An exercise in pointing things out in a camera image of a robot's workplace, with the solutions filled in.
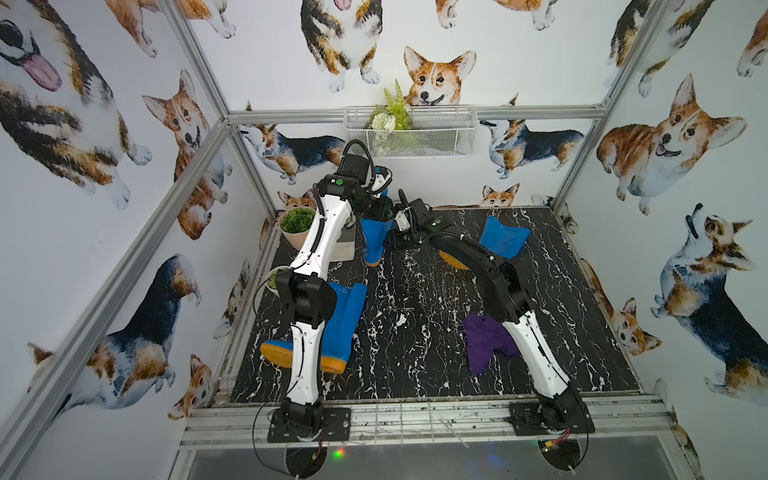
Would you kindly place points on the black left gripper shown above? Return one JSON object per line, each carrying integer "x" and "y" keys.
{"x": 377, "y": 207}

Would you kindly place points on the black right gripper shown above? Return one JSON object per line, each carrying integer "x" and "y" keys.
{"x": 396, "y": 232}

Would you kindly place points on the blue rubber boot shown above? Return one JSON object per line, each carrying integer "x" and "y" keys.
{"x": 376, "y": 221}
{"x": 338, "y": 333}
{"x": 500, "y": 240}

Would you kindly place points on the purple cloth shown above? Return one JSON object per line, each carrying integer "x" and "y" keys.
{"x": 485, "y": 336}

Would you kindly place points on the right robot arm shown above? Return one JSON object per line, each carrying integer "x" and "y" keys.
{"x": 506, "y": 300}

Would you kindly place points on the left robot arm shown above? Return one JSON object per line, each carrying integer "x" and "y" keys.
{"x": 308, "y": 301}

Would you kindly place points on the blue rubber boot back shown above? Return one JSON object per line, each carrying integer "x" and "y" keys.
{"x": 500, "y": 240}

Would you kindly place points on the green plant in pink pot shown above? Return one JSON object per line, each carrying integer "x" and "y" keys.
{"x": 297, "y": 220}

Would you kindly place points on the fern with white flower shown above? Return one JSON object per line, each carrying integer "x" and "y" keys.
{"x": 388, "y": 120}

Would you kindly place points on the pink ribbed plant pot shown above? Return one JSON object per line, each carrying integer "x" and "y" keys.
{"x": 296, "y": 240}

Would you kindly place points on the small white plant pot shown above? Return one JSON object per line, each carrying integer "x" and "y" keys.
{"x": 271, "y": 279}

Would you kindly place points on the white wire wall basket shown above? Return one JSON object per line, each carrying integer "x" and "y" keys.
{"x": 436, "y": 131}

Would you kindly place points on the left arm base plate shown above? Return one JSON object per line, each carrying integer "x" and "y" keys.
{"x": 309, "y": 425}

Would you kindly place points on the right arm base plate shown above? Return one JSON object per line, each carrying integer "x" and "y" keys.
{"x": 535, "y": 419}

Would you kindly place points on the aluminium front rail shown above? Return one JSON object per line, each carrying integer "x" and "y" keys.
{"x": 430, "y": 422}

